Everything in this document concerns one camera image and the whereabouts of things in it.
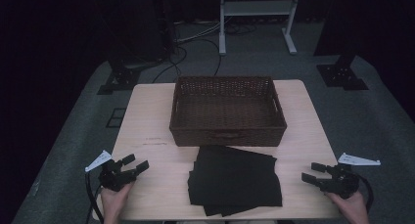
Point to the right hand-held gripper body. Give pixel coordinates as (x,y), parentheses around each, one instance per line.
(342,183)

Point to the black cloth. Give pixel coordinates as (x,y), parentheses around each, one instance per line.
(235,181)

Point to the person's left hand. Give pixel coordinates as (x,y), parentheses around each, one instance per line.
(113,204)

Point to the brown woven basket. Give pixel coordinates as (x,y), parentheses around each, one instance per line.
(225,106)

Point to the person's right hand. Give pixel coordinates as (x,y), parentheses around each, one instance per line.
(354,209)

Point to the white metal stand frame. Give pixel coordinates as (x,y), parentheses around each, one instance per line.
(256,8)

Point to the black stand base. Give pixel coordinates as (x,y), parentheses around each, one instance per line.
(342,75)
(120,80)

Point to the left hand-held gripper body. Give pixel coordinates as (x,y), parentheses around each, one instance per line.
(114,178)

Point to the dark equipment cabinet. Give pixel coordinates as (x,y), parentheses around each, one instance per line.
(140,25)

